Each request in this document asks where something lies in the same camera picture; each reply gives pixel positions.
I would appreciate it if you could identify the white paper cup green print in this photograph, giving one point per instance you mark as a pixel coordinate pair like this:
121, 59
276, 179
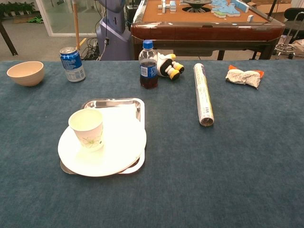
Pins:
89, 128

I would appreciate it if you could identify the white blue mahjong tile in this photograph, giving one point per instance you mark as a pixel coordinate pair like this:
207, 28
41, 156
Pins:
250, 18

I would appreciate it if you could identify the green potted plants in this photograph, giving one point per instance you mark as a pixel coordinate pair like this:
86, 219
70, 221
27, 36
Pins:
16, 8

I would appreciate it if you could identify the crumpled white orange snack bag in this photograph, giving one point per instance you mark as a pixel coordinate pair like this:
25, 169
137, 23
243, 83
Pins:
243, 76

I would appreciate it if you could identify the brown mahjong table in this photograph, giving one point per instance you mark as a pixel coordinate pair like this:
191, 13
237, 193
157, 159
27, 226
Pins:
204, 31

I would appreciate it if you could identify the beige bowl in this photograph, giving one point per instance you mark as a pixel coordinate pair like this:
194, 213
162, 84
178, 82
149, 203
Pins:
26, 74

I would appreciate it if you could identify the cola bottle blue cap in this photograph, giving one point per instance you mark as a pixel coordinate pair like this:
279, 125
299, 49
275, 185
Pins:
148, 69

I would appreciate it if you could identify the purple grey robot base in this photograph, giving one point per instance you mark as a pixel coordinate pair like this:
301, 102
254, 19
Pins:
114, 31

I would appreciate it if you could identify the black table leg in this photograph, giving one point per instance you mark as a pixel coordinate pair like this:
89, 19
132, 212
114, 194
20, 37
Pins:
7, 39

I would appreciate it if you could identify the black white plush toy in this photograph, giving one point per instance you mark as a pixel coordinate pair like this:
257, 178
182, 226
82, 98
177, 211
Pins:
169, 66

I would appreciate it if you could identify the wooden pole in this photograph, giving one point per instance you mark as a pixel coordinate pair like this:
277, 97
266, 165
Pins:
76, 23

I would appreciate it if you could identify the mahjong tile pile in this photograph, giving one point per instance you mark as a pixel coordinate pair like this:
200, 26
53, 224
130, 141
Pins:
228, 8

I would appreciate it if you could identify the blue soda can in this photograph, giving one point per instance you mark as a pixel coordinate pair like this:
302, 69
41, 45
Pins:
72, 66

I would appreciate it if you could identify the cling film roll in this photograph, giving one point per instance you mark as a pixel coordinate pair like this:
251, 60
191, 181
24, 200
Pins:
203, 95

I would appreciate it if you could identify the black office chair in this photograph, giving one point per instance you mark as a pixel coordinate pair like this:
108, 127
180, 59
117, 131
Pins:
291, 31

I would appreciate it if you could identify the silver metal tray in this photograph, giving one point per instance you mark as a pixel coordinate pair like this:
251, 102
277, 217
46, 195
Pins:
114, 103

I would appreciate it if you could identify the white round plate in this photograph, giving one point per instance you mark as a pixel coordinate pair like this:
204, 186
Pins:
118, 147

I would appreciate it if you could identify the blue felt table cloth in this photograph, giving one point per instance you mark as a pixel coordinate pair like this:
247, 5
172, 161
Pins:
190, 166

